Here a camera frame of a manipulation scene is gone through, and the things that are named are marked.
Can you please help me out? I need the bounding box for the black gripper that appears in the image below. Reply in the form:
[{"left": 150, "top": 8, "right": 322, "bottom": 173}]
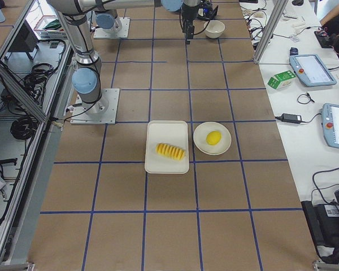
[{"left": 181, "top": 0, "right": 199, "bottom": 45}]

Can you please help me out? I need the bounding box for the yellow ridged bread roll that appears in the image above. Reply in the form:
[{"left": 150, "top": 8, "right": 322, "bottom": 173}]
[{"left": 155, "top": 143, "right": 186, "bottom": 161}]

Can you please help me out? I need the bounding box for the white round plate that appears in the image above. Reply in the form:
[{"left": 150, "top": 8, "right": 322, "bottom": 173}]
[{"left": 193, "top": 122, "right": 232, "bottom": 155}]

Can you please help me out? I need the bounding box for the cream ceramic bowl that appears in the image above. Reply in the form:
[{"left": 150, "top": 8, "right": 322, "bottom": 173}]
[{"left": 204, "top": 20, "right": 225, "bottom": 39}]

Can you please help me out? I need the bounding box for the white rectangular tray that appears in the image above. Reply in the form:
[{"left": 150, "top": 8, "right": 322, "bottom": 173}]
[{"left": 145, "top": 120, "right": 189, "bottom": 174}]

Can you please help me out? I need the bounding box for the green white carton box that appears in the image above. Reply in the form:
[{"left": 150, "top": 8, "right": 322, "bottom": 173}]
[{"left": 267, "top": 70, "right": 296, "bottom": 90}]

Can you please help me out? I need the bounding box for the round yellow bun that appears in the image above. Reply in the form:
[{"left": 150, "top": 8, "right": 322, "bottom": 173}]
[{"left": 206, "top": 130, "right": 222, "bottom": 146}]

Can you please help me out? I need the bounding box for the upper teach pendant tablet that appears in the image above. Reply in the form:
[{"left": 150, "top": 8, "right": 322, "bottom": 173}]
[{"left": 289, "top": 54, "right": 337, "bottom": 87}]

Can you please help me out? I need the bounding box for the teach pendant tablet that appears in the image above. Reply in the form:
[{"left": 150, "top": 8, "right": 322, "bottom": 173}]
[
  {"left": 289, "top": 54, "right": 337, "bottom": 87},
  {"left": 321, "top": 103, "right": 339, "bottom": 148}
]

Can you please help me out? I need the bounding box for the black power adapter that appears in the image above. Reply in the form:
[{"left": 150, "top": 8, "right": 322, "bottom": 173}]
[{"left": 281, "top": 113, "right": 302, "bottom": 124}]

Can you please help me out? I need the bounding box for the lower teach pendant tablet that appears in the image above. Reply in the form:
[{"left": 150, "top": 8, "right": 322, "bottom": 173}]
[{"left": 321, "top": 103, "right": 339, "bottom": 148}]

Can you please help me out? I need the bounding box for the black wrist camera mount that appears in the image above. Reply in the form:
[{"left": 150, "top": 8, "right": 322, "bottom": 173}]
[{"left": 197, "top": 1, "right": 219, "bottom": 21}]

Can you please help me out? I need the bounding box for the aluminium frame post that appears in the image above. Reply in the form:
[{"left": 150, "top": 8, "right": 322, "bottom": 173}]
[{"left": 253, "top": 0, "right": 288, "bottom": 64}]

